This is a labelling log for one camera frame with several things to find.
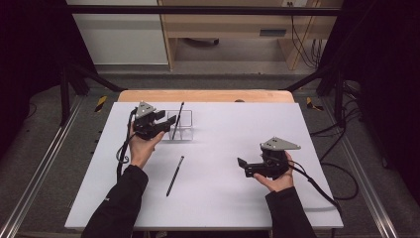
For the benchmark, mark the white cabinet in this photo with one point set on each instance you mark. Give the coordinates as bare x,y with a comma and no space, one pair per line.
122,39

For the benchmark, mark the black metal stand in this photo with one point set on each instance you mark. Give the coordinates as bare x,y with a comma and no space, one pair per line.
338,95
65,99

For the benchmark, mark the person's left hand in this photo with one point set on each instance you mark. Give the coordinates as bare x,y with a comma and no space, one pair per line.
142,150

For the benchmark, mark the thin black pencil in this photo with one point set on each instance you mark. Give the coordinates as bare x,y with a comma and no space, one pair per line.
180,112

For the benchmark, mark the black metal crossbar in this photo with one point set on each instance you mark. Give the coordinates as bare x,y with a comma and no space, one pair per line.
198,10

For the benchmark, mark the person's right hand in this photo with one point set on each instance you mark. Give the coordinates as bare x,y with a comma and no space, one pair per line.
280,184

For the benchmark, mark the light wooden table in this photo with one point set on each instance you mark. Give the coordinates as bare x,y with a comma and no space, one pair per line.
204,95

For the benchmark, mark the black curtain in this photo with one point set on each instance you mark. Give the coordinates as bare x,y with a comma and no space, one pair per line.
29,49
386,66

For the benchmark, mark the yellow black floor tape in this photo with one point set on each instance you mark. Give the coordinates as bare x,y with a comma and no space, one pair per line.
101,103
310,104

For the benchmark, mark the clear acrylic holder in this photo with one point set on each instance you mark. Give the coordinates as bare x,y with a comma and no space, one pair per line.
187,117

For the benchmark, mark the wooden desk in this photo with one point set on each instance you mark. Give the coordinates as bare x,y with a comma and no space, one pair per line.
224,24

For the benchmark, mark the aluminium floor rail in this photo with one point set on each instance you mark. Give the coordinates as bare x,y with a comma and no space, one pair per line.
366,185
39,172

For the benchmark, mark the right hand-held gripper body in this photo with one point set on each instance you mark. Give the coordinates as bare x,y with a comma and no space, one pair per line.
275,162

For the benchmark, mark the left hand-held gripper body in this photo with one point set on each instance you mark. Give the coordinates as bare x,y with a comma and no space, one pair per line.
145,125

